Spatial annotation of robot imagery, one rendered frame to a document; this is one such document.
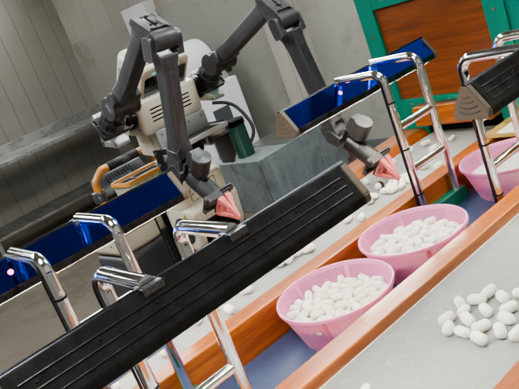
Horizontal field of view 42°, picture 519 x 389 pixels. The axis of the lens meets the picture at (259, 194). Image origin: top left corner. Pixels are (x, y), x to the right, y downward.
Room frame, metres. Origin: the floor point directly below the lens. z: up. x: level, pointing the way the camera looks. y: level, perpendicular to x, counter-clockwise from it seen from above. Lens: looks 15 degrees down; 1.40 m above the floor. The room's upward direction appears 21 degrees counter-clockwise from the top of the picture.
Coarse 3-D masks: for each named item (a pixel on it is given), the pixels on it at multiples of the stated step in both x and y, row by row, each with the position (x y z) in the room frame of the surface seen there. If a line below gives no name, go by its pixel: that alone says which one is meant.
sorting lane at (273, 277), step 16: (416, 144) 2.27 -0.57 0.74; (432, 144) 2.20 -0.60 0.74; (448, 144) 2.14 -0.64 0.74; (464, 144) 2.07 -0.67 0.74; (400, 160) 2.17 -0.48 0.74; (416, 160) 2.10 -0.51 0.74; (432, 160) 2.04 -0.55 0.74; (368, 176) 2.13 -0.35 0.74; (400, 192) 1.87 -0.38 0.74; (368, 208) 1.84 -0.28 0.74; (352, 224) 1.77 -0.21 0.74; (320, 240) 1.74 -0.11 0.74; (336, 240) 1.70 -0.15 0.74; (304, 256) 1.67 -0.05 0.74; (272, 272) 1.64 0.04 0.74; (288, 272) 1.61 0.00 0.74; (256, 288) 1.59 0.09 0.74; (224, 304) 1.56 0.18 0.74; (240, 304) 1.53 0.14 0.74; (208, 320) 1.51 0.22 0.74; (224, 320) 1.47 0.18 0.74; (192, 336) 1.46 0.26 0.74; (128, 384) 1.34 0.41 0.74
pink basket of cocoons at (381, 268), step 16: (320, 272) 1.48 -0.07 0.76; (368, 272) 1.44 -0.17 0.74; (384, 272) 1.39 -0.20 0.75; (288, 288) 1.45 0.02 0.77; (304, 288) 1.47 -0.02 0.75; (288, 304) 1.42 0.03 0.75; (368, 304) 1.23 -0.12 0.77; (288, 320) 1.29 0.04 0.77; (320, 320) 1.24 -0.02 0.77; (336, 320) 1.23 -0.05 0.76; (352, 320) 1.23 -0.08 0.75; (304, 336) 1.29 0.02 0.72; (320, 336) 1.26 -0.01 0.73; (336, 336) 1.25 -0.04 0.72
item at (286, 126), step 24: (408, 48) 2.01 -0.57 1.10; (432, 48) 2.04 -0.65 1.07; (360, 72) 1.89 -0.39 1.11; (384, 72) 1.92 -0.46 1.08; (408, 72) 1.96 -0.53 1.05; (312, 96) 1.78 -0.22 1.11; (336, 96) 1.81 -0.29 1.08; (360, 96) 1.83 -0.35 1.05; (288, 120) 1.71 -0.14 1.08; (312, 120) 1.73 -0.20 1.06
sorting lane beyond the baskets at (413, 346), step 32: (512, 224) 1.40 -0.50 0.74; (480, 256) 1.31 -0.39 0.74; (512, 256) 1.26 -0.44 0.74; (448, 288) 1.23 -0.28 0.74; (480, 288) 1.19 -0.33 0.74; (512, 288) 1.14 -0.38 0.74; (416, 320) 1.16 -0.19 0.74; (384, 352) 1.10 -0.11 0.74; (416, 352) 1.06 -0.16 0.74; (448, 352) 1.02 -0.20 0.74; (480, 352) 0.99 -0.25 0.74; (512, 352) 0.96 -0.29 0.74; (352, 384) 1.03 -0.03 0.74; (384, 384) 1.00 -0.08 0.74; (416, 384) 0.97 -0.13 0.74; (448, 384) 0.94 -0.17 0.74; (480, 384) 0.91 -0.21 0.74
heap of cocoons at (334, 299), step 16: (320, 288) 1.45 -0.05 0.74; (336, 288) 1.43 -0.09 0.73; (352, 288) 1.39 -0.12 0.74; (368, 288) 1.35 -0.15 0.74; (384, 288) 1.33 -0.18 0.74; (304, 304) 1.40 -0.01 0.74; (320, 304) 1.36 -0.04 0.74; (336, 304) 1.34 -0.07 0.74; (352, 304) 1.31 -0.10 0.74; (304, 320) 1.32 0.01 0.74
